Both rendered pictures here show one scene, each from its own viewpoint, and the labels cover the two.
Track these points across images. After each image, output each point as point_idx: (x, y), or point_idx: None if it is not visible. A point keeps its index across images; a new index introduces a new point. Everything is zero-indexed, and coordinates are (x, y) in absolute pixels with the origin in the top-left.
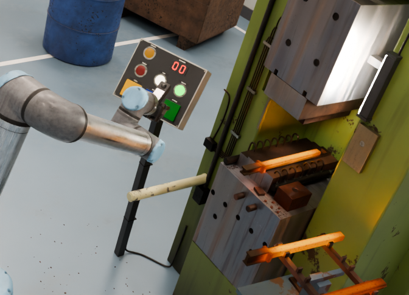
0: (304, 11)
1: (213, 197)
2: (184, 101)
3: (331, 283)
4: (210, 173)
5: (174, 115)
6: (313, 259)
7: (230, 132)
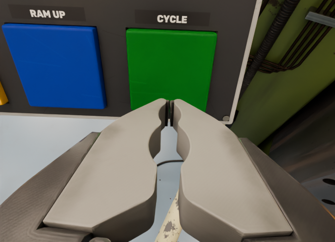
0: None
1: (332, 187)
2: None
3: None
4: (240, 97)
5: (202, 88)
6: None
7: (294, 17)
